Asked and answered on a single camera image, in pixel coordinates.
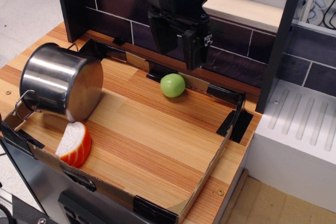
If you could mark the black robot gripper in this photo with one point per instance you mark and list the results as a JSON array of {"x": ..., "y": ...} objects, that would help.
[{"x": 196, "y": 42}]

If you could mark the stainless steel pot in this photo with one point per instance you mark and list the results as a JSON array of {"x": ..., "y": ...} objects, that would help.
[{"x": 61, "y": 81}]

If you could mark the cardboard fence with black tape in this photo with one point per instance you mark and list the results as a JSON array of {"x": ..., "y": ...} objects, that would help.
[{"x": 152, "y": 159}]

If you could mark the green toy apple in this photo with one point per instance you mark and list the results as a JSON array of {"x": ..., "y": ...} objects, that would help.
[{"x": 172, "y": 85}]

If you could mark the dark tile backsplash shelf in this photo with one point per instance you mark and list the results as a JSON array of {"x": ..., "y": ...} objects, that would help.
[{"x": 237, "y": 52}]

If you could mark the orange white toy sushi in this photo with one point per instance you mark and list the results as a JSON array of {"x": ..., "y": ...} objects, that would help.
[{"x": 75, "y": 144}]

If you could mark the white toy sink drainboard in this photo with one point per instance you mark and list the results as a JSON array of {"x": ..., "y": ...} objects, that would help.
[{"x": 293, "y": 148}]

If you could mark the dark grey vertical post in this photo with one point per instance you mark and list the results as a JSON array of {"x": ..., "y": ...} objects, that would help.
[{"x": 276, "y": 54}]

